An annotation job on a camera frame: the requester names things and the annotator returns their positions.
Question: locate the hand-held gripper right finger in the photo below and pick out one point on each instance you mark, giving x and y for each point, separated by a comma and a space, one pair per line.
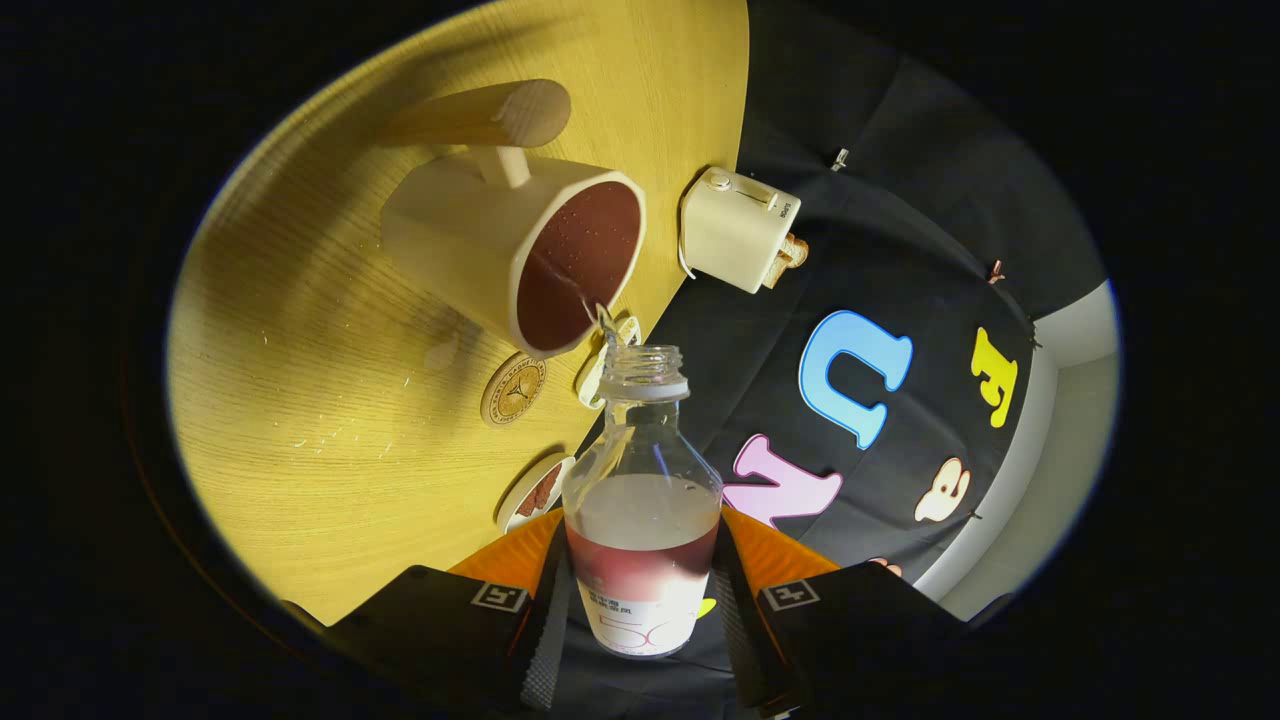
745, 640

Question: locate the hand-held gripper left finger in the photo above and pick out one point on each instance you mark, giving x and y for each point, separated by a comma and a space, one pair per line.
545, 640

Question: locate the clear juice bottle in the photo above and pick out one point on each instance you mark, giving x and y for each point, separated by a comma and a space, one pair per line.
640, 520

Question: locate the round cork coaster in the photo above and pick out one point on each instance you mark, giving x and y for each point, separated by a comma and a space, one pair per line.
513, 391

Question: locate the round white plate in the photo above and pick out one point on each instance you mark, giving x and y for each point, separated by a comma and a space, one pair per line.
512, 510

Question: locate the red meat patty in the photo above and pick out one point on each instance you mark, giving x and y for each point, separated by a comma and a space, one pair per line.
542, 490

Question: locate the small white dish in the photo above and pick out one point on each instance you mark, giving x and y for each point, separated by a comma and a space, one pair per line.
590, 385

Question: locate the wooden table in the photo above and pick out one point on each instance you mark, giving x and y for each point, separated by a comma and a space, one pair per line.
330, 480

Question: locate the toast slice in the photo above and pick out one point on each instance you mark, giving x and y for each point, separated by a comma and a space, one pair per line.
776, 273
795, 250

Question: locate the cream toaster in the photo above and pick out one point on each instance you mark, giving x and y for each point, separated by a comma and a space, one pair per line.
735, 230

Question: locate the black backdrop cloth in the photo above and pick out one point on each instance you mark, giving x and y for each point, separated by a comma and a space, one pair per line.
900, 220

